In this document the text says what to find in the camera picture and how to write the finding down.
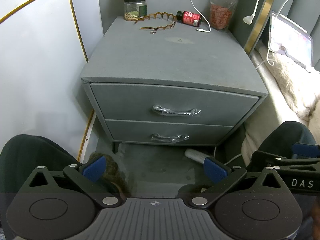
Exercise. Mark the clear jar with black lid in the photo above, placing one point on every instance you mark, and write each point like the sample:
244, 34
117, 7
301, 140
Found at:
135, 8

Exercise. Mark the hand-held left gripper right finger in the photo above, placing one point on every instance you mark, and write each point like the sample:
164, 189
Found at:
215, 170

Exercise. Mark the cream fluffy blanket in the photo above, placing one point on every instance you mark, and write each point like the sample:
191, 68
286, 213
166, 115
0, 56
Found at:
292, 85

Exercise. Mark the person's left leg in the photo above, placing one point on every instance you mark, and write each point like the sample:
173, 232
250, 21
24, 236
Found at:
32, 152

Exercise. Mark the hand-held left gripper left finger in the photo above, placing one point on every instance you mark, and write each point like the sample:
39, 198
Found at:
93, 168

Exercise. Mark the white tube on floor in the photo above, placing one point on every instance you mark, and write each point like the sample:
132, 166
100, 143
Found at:
196, 155

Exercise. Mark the brown wavy hair comb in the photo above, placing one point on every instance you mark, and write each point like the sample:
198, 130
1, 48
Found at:
156, 15
160, 27

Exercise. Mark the brown fuzzy slipper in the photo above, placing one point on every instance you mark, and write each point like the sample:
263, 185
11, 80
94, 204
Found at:
112, 170

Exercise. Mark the grey upholstered nightstand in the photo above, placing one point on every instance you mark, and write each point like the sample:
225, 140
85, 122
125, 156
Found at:
160, 55

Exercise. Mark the red labelled dark bottle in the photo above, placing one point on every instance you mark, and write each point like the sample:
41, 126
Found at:
190, 18

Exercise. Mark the person's leg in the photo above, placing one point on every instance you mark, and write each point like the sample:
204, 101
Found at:
287, 135
32, 152

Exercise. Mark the grey padded gold trimmed headboard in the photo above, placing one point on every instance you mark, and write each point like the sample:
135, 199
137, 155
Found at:
265, 10

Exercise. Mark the grey upholstered drawer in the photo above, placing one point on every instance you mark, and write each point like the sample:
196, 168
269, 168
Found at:
172, 102
140, 131

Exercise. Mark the clear bag of red berries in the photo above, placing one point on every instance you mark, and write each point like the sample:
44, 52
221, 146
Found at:
220, 11

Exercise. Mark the person's right leg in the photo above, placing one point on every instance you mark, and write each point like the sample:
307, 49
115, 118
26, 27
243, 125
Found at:
287, 135

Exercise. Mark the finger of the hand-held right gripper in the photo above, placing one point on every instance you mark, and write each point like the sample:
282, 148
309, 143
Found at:
287, 162
307, 149

